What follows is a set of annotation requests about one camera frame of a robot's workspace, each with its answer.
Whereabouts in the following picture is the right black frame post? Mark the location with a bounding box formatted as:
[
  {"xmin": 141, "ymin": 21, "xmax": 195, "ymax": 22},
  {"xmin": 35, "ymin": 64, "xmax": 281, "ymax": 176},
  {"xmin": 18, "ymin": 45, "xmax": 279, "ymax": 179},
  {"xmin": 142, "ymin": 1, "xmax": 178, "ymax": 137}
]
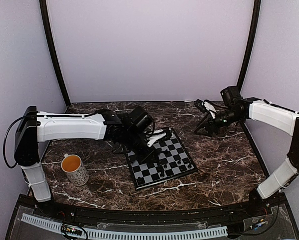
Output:
[{"xmin": 236, "ymin": 0, "xmax": 262, "ymax": 92}]

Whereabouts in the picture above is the black frame post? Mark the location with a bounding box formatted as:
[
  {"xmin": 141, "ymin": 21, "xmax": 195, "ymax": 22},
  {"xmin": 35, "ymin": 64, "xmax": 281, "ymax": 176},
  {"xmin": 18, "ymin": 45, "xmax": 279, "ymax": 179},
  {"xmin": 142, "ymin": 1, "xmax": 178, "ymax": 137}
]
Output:
[
  {"xmin": 39, "ymin": 0, "xmax": 72, "ymax": 108},
  {"xmin": 236, "ymin": 0, "xmax": 262, "ymax": 92}
]

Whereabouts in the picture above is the left black frame post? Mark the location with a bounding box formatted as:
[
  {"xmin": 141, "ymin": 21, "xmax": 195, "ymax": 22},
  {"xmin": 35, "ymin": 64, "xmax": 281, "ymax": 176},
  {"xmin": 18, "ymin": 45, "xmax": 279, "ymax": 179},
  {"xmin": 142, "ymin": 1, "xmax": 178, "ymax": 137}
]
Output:
[{"xmin": 39, "ymin": 0, "xmax": 72, "ymax": 108}]

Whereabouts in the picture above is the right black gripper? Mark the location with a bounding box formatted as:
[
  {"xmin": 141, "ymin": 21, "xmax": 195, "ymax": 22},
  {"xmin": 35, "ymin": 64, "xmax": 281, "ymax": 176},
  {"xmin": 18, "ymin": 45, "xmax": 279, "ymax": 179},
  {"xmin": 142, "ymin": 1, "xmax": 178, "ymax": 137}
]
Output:
[{"xmin": 194, "ymin": 108, "xmax": 244, "ymax": 137}]

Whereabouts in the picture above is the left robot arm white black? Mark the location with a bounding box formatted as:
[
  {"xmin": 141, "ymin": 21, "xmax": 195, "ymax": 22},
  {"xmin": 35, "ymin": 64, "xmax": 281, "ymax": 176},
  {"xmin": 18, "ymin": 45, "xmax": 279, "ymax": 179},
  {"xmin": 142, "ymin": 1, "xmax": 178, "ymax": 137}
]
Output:
[{"xmin": 11, "ymin": 106, "xmax": 166, "ymax": 218}]

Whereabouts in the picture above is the black knight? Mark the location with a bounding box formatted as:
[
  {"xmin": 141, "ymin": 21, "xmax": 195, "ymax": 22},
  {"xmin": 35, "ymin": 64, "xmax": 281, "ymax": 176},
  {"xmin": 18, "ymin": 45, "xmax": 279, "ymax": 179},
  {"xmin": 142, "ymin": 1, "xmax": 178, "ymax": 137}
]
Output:
[{"xmin": 179, "ymin": 165, "xmax": 187, "ymax": 172}]

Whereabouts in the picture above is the black piece edge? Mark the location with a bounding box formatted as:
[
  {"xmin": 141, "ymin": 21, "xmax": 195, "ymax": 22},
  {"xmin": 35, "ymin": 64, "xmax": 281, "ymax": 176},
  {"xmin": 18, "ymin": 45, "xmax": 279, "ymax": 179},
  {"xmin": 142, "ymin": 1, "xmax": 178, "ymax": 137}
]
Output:
[{"xmin": 137, "ymin": 177, "xmax": 143, "ymax": 184}]

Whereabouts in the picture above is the black grey chess board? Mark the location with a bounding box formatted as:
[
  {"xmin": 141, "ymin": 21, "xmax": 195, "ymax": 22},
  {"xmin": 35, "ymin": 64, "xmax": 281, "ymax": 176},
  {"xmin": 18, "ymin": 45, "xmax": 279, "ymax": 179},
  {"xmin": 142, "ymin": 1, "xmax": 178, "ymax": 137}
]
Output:
[{"xmin": 125, "ymin": 128, "xmax": 198, "ymax": 191}]

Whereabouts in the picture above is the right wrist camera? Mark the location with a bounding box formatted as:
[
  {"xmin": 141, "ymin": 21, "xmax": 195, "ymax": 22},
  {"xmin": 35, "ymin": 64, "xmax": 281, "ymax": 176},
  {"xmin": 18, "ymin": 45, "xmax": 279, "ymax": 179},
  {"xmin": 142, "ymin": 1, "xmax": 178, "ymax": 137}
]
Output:
[{"xmin": 194, "ymin": 99, "xmax": 217, "ymax": 119}]

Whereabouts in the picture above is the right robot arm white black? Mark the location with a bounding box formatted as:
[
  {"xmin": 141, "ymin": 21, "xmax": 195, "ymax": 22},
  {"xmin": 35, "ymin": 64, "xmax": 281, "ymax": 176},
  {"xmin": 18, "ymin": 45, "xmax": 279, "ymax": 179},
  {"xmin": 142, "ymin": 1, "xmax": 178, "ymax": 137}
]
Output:
[{"xmin": 194, "ymin": 86, "xmax": 299, "ymax": 217}]

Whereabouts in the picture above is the white slotted cable duct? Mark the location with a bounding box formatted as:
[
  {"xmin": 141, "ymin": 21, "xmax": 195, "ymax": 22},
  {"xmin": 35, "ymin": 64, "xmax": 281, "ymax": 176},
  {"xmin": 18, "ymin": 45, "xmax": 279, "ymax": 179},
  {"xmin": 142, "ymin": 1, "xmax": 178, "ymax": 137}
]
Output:
[{"xmin": 21, "ymin": 213, "xmax": 228, "ymax": 240}]

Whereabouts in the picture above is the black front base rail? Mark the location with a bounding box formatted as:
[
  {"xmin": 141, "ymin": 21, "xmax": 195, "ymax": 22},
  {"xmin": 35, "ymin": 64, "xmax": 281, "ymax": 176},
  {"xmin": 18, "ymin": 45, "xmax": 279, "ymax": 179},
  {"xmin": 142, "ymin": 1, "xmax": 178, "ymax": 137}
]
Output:
[{"xmin": 13, "ymin": 193, "xmax": 288, "ymax": 231}]

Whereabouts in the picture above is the patterned mug with yellow interior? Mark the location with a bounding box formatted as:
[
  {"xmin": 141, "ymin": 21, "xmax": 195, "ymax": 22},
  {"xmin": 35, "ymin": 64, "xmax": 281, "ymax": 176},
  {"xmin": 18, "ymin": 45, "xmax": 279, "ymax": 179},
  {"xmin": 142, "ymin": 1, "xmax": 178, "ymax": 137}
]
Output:
[{"xmin": 61, "ymin": 154, "xmax": 90, "ymax": 187}]

